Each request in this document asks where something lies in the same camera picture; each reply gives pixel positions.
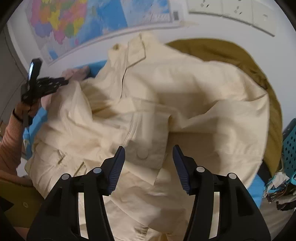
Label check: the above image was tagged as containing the cream beige jacket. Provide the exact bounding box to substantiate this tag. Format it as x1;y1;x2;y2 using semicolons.
26;33;269;240

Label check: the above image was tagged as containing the pink sleeved left forearm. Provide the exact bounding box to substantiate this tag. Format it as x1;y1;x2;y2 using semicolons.
0;114;33;187

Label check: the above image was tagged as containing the person's left hand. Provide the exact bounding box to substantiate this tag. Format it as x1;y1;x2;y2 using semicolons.
13;99;41;121

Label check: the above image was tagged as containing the pink garment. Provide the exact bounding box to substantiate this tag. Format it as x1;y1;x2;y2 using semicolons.
41;66;90;110

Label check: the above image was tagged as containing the cluttered pile of items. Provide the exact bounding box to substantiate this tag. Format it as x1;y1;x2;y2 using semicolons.
263;160;295;211

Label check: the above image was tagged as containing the teal perforated plastic basket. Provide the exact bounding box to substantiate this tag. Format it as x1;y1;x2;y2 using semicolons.
281;118;296;177

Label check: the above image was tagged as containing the olive brown garment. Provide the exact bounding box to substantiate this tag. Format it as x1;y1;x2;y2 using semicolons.
167;38;282;179

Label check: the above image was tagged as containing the colourful wall map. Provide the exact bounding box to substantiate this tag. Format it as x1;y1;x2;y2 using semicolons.
26;0;183;65

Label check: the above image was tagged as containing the white wall socket panel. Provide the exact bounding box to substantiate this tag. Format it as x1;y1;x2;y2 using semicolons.
187;0;276;36

